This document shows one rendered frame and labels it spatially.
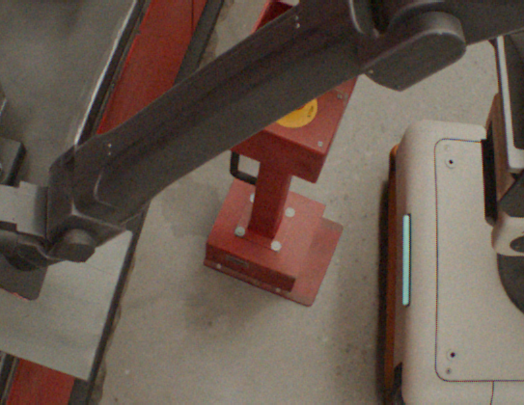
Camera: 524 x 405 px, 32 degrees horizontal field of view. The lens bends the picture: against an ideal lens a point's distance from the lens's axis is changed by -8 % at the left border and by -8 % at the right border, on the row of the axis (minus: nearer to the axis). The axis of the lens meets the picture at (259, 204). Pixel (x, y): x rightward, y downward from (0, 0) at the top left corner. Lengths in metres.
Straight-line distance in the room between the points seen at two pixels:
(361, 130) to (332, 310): 0.43
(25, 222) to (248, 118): 0.26
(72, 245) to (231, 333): 1.28
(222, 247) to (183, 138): 1.29
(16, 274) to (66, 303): 0.10
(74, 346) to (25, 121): 0.36
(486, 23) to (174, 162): 0.28
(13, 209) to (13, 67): 0.50
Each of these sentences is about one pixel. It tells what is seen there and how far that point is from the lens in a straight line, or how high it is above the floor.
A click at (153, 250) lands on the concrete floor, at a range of 2.10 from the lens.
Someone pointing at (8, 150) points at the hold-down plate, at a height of 0.91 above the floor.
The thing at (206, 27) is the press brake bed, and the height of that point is 0.05.
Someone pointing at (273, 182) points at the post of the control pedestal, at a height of 0.42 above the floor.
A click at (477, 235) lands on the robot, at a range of 1.90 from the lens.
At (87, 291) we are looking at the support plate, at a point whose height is 1.00.
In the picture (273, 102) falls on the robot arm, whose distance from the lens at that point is 0.66.
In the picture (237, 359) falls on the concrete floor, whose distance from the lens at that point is 2.05.
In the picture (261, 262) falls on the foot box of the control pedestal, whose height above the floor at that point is 0.12.
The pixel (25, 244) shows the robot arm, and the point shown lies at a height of 1.18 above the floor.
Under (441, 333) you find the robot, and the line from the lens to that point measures 1.83.
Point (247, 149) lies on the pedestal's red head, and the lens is 1.43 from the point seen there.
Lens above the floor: 2.01
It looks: 70 degrees down
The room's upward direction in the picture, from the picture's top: 11 degrees clockwise
